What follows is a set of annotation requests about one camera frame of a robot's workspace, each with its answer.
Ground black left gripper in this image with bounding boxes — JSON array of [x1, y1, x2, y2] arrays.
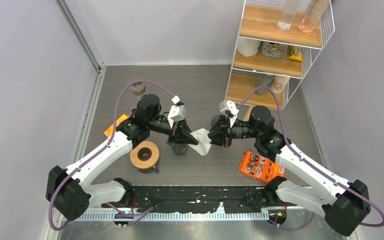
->
[[148, 115, 199, 146]]

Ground white wire wooden shelf rack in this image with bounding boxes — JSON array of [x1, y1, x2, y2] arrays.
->
[[225, 0, 335, 109]]

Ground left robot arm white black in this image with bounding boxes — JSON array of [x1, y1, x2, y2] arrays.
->
[[45, 94, 199, 221]]

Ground clear glass bottle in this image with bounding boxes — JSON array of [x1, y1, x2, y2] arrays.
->
[[276, 0, 302, 31]]

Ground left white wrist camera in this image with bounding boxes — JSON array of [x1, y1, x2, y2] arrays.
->
[[167, 95, 187, 129]]

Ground brown paper coffee filter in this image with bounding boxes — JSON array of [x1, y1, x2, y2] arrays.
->
[[243, 106, 254, 122]]

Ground dark glass dripper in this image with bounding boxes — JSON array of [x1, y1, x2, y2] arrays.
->
[[211, 115, 220, 128], [172, 144, 189, 156]]

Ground orange snack packet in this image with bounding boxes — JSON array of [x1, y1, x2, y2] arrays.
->
[[238, 151, 285, 184]]

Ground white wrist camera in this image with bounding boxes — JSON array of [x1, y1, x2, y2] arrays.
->
[[219, 100, 239, 128], [167, 95, 187, 129]]

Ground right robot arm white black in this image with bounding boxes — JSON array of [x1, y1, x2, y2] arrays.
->
[[208, 106, 371, 237]]

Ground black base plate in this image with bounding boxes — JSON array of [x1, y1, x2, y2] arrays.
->
[[112, 185, 294, 214]]

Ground grey green bottle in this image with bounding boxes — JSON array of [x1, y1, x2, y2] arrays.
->
[[255, 73, 274, 96]]

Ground pink tinted glass bottle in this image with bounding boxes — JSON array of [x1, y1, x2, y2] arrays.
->
[[298, 0, 330, 34]]

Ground white paper coffee filter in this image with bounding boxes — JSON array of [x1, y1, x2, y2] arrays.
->
[[188, 128, 212, 156]]

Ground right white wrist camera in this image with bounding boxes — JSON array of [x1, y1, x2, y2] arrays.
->
[[219, 100, 239, 128]]

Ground cream printed cup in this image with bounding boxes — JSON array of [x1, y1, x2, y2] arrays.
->
[[269, 75, 291, 94]]

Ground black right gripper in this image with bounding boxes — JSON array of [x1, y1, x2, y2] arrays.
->
[[200, 114, 261, 149]]

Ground yellow snack bag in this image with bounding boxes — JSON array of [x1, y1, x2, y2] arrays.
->
[[288, 45, 305, 63]]

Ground orange sponge box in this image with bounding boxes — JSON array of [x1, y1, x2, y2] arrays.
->
[[103, 114, 130, 138]]

